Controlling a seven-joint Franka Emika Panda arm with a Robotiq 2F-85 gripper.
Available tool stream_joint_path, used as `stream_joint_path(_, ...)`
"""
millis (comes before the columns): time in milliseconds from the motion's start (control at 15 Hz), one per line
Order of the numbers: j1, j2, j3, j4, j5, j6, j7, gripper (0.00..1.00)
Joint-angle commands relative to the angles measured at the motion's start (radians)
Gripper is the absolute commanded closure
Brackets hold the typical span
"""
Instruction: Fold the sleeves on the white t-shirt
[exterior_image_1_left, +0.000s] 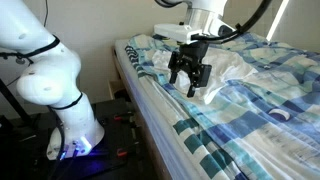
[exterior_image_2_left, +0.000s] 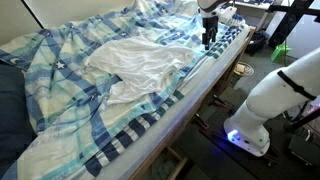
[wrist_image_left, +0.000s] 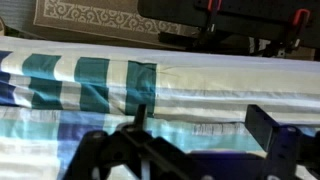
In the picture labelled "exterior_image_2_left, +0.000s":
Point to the green plastic object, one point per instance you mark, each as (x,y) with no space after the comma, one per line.
(280,52)

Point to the black bag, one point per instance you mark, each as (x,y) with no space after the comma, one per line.
(256,41)

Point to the dark blue pillow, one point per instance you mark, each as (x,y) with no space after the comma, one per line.
(13,116)

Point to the wooden bed frame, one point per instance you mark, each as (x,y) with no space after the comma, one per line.
(185,117)

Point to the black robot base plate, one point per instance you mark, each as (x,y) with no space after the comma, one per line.
(216,151)

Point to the black box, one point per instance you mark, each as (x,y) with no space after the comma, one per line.
(305,150)

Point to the black camera stand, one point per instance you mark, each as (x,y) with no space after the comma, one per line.
(290,23)

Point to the black tripod leg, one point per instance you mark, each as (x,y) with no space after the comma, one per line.
(301,121)

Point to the blue white plaid duvet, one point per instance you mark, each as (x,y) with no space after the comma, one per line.
(66,100)

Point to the white t-shirt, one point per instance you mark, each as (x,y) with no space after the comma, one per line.
(140,63)

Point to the white desk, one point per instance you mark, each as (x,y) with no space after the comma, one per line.
(255,5)

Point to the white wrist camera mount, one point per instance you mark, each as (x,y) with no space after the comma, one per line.
(228,15)

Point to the round floor bowl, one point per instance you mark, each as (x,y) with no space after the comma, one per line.
(244,69)

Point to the red black clamp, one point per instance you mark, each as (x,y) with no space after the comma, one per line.
(218,102)
(201,122)

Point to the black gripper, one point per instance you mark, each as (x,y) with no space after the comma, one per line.
(210,24)

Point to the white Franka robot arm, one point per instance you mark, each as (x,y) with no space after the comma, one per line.
(273,96)

